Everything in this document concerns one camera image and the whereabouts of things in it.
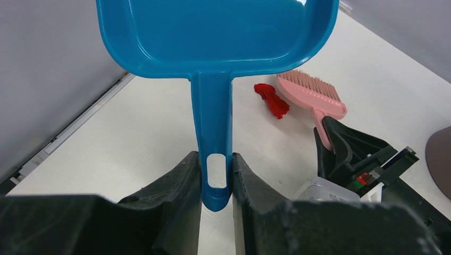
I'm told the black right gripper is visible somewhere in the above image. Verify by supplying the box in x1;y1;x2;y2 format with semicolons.
313;116;450;254

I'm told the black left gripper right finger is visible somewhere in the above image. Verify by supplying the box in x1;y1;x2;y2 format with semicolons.
232;153;441;254

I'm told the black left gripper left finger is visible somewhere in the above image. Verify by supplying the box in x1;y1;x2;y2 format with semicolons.
1;151;202;254

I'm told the pink hand brush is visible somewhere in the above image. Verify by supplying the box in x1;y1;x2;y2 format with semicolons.
276;70;347;151

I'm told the red paper scrap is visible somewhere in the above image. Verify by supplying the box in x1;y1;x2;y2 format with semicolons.
254;83;290;119

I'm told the blue plastic dustpan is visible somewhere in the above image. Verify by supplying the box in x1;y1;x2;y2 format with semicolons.
96;1;339;212

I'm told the brown waste bin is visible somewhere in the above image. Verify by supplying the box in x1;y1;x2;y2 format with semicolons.
425;126;450;200

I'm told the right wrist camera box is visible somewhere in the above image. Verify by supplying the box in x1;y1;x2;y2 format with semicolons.
294;176;384;203

